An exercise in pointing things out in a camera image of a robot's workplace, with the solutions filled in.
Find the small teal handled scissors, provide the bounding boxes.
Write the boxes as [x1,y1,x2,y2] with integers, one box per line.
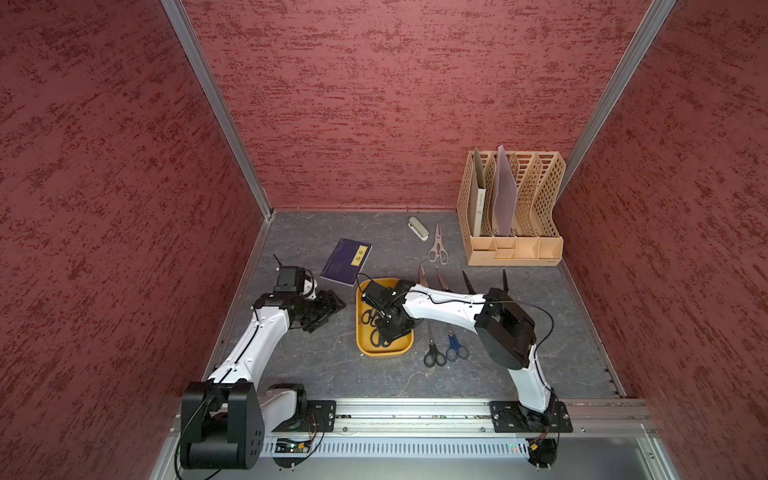
[369,328,392,348]

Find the yellow plastic storage box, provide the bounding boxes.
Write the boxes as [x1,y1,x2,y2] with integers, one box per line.
[355,278,414,358]

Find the cream handled kitchen scissors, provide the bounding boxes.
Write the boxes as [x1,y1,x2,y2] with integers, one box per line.
[418,264,428,287]

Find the small grey handled scissors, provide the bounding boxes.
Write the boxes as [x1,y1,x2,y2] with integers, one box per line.
[423,324,447,368]

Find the blue handled scissors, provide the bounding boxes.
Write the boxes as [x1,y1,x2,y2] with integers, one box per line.
[445,330,469,362]

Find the pink handled scissors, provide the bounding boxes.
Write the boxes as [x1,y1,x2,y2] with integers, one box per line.
[428,223,449,265]

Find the small black handled scissors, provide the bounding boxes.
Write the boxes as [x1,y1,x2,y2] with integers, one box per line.
[360,308,381,328]

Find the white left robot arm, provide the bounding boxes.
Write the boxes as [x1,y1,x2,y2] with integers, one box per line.
[173,290,346,478]

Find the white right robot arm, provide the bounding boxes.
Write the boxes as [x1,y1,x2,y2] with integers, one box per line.
[361,280,552,415]

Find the dark blue book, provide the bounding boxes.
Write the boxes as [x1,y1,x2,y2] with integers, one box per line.
[320,238,372,286]

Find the beige stapler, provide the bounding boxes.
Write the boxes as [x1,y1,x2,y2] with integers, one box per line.
[407,217,429,241]

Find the white book in organizer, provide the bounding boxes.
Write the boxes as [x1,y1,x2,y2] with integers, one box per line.
[468,147,486,237]

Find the beige plastic file organizer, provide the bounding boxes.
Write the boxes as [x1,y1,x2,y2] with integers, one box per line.
[456,151,566,267]

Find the grey folder in organizer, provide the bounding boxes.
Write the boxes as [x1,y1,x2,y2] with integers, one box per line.
[493,145,517,237]

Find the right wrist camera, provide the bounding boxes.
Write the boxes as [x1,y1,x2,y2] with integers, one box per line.
[361,279,415,312]

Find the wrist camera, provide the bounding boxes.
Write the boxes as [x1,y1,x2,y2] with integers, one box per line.
[273,265,317,300]
[361,279,415,312]

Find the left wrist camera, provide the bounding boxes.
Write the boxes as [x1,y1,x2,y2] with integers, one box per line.
[273,265,317,300]

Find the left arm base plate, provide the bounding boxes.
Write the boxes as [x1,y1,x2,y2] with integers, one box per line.
[265,399,337,436]

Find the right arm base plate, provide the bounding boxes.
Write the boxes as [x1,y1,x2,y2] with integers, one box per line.
[489,398,573,434]

